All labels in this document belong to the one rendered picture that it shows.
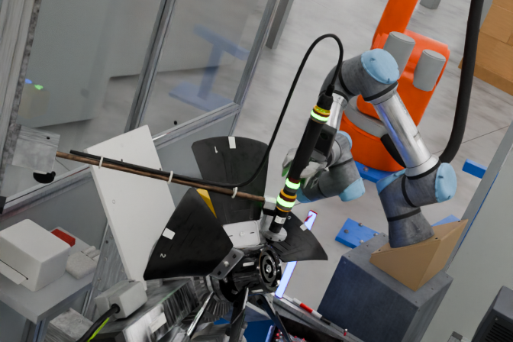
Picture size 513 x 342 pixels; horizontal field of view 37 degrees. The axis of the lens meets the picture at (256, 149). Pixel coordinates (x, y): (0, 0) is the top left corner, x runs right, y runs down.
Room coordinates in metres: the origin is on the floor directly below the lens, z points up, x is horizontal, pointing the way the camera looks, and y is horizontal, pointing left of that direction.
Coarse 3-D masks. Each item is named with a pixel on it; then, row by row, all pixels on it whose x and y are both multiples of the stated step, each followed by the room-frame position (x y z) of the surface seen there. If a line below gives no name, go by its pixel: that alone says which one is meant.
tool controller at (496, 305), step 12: (504, 288) 1.89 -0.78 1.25; (504, 300) 1.84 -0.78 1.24; (492, 312) 1.80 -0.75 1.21; (504, 312) 1.80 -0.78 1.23; (480, 324) 1.88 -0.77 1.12; (492, 324) 1.81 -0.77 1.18; (504, 324) 1.79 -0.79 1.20; (480, 336) 1.83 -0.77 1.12; (492, 336) 1.81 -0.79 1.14; (504, 336) 1.79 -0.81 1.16
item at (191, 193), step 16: (192, 192) 1.47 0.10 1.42; (176, 208) 1.43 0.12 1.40; (192, 208) 1.47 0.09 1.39; (208, 208) 1.50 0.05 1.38; (176, 224) 1.43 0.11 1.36; (192, 224) 1.46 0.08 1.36; (208, 224) 1.50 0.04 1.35; (160, 240) 1.39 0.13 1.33; (176, 240) 1.43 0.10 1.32; (192, 240) 1.46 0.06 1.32; (208, 240) 1.50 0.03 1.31; (224, 240) 1.53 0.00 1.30; (176, 256) 1.43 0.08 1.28; (192, 256) 1.47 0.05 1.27; (208, 256) 1.51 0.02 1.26; (224, 256) 1.54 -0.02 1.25; (144, 272) 1.36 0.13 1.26; (160, 272) 1.40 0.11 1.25; (176, 272) 1.44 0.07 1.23; (192, 272) 1.49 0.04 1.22; (208, 272) 1.52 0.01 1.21
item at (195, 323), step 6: (210, 294) 1.57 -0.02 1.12; (210, 300) 1.55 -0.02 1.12; (204, 306) 1.52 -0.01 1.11; (198, 312) 1.50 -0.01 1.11; (204, 312) 1.51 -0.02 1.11; (198, 318) 1.48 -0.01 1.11; (192, 324) 1.45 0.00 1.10; (186, 330) 1.44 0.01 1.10; (192, 330) 1.44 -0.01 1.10; (192, 336) 1.43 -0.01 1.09
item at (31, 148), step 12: (24, 132) 1.54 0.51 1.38; (36, 132) 1.56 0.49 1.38; (48, 132) 1.58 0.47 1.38; (12, 144) 1.51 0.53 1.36; (24, 144) 1.50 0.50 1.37; (36, 144) 1.51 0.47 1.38; (48, 144) 1.52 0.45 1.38; (12, 156) 1.51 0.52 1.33; (24, 156) 1.51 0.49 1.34; (36, 156) 1.51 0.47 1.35; (48, 156) 1.52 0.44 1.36; (36, 168) 1.51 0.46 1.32; (48, 168) 1.52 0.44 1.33
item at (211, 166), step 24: (192, 144) 1.75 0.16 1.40; (216, 144) 1.78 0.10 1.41; (240, 144) 1.82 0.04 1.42; (264, 144) 1.87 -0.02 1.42; (216, 168) 1.75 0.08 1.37; (240, 168) 1.77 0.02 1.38; (264, 168) 1.81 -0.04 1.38; (216, 192) 1.71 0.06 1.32; (264, 192) 1.76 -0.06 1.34; (216, 216) 1.68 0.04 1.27; (240, 216) 1.69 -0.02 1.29
